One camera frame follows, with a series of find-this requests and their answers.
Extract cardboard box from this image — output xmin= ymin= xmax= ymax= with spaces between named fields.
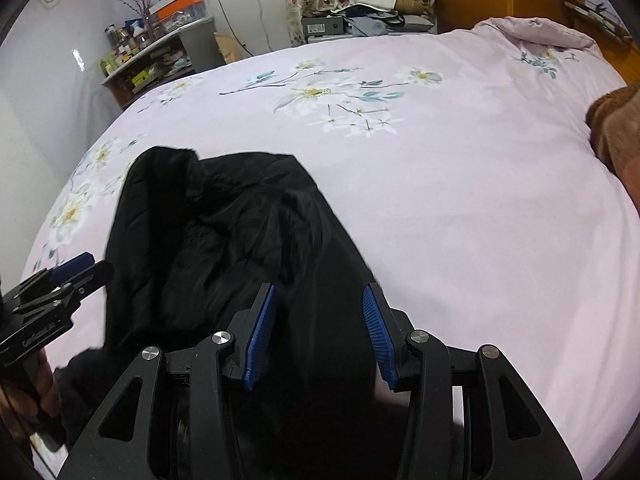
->
xmin=214 ymin=31 xmax=248 ymax=65

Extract cluster of bottles and jars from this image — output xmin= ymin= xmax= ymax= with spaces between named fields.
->
xmin=100 ymin=20 xmax=153 ymax=73

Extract pile of clothes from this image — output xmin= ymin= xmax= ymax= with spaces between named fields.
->
xmin=302 ymin=0 xmax=436 ymax=36

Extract grey box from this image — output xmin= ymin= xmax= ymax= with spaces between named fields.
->
xmin=301 ymin=16 xmax=346 ymax=37

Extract wooden shelf unit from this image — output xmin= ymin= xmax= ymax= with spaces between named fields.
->
xmin=100 ymin=15 xmax=216 ymax=108

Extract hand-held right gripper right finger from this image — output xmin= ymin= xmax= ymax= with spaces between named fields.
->
xmin=361 ymin=282 xmax=583 ymax=480

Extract black padded jacket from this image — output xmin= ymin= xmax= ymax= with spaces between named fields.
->
xmin=52 ymin=146 xmax=388 ymax=480

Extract brown fleece blanket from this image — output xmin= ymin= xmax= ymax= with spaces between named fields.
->
xmin=585 ymin=85 xmax=640 ymax=186

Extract pink floral duvet bed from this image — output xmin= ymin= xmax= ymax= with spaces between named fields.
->
xmin=30 ymin=16 xmax=640 ymax=480

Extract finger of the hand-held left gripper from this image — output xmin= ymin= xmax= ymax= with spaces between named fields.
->
xmin=7 ymin=252 xmax=96 ymax=301
xmin=12 ymin=261 xmax=115 ymax=316

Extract person's left hand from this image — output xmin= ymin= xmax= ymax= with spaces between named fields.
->
xmin=34 ymin=349 xmax=66 ymax=418

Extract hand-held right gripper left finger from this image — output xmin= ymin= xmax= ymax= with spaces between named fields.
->
xmin=57 ymin=282 xmax=278 ymax=480

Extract orange lidded storage box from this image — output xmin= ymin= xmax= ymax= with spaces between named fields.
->
xmin=149 ymin=0 xmax=208 ymax=36

